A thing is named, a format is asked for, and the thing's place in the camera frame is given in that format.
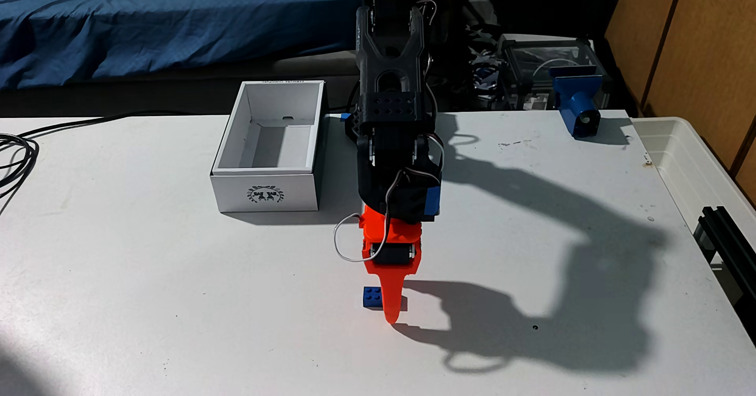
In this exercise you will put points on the blue bed sheet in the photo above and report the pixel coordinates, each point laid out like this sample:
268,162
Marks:
177,24

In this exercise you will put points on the white plastic bin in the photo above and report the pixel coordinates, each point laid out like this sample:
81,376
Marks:
679,160

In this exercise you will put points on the wooden cabinet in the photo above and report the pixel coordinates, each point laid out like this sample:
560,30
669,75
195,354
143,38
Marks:
703,47

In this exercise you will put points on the camouflage patterned item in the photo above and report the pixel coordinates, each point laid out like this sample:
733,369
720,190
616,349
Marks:
484,59

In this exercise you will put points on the blue printed clamp part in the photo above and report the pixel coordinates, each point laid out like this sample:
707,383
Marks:
576,98

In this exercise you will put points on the white cardboard box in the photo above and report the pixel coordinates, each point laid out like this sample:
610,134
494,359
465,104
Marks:
266,192

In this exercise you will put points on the clear plastic container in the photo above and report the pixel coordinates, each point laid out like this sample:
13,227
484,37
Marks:
531,59

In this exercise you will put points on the blue toy brick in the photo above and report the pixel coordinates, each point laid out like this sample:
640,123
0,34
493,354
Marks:
372,297

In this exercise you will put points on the black aluminium extrusion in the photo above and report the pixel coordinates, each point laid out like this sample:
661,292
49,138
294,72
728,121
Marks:
729,248

